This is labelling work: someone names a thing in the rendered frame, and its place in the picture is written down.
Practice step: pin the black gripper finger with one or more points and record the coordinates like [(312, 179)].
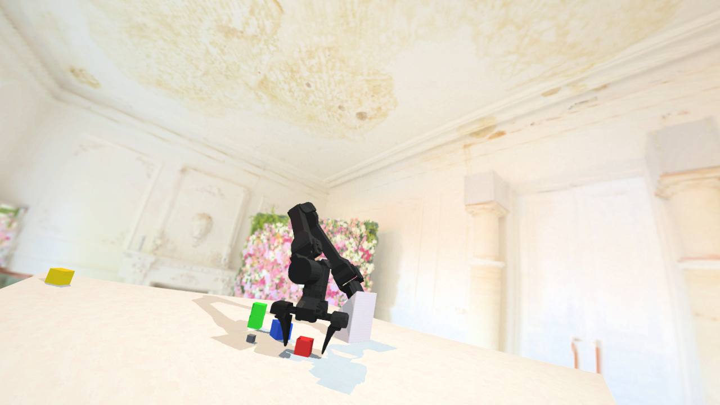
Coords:
[(285, 323), (330, 332)]

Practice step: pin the yellow cube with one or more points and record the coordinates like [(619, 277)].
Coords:
[(59, 276)]

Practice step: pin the green block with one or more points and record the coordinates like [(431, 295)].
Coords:
[(258, 309), (255, 322)]

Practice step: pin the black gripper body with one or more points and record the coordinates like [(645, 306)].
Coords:
[(283, 308)]

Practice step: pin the blue block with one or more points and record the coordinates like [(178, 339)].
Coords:
[(276, 330)]

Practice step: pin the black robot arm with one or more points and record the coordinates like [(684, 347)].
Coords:
[(309, 242)]

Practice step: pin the red block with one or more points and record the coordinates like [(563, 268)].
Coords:
[(303, 346)]

